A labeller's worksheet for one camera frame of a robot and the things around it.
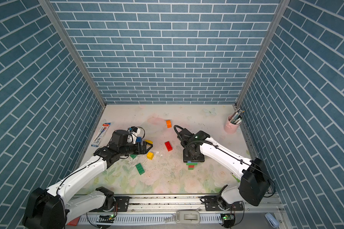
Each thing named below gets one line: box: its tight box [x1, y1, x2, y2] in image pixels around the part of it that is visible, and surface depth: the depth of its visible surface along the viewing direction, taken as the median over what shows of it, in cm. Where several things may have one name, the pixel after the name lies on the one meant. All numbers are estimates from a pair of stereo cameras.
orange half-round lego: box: [165, 119, 172, 129], surface depth 110 cm
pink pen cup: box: [224, 114, 242, 134], surface depth 101 cm
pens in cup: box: [229, 107, 246, 125], surface depth 98 cm
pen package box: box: [91, 122, 112, 147], surface depth 102 cm
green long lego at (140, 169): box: [135, 162, 146, 176], surface depth 87 cm
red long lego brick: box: [164, 141, 173, 152], surface depth 97 cm
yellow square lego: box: [146, 151, 155, 160], surface depth 91 cm
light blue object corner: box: [264, 212, 280, 229], surface depth 69 cm
